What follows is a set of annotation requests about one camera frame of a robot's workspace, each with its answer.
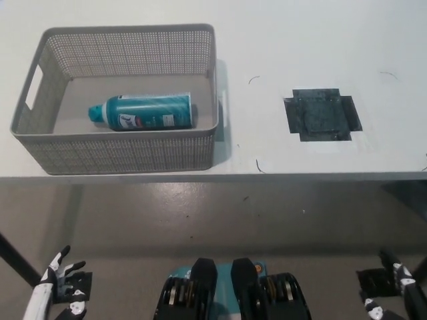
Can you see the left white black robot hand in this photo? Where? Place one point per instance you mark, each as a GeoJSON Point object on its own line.
{"type": "Point", "coordinates": [40, 300]}

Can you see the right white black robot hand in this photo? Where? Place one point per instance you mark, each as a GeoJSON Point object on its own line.
{"type": "Point", "coordinates": [415, 303]}

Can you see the teal air freshener spray can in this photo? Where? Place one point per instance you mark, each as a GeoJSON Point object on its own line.
{"type": "Point", "coordinates": [150, 111]}

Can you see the black teal robot body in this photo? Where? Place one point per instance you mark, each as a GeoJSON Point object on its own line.
{"type": "Point", "coordinates": [207, 286]}

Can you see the grey perforated plastic basket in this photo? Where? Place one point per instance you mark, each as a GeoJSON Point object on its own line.
{"type": "Point", "coordinates": [133, 153]}

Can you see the black tape patch on table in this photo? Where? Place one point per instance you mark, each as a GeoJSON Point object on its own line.
{"type": "Point", "coordinates": [320, 115]}

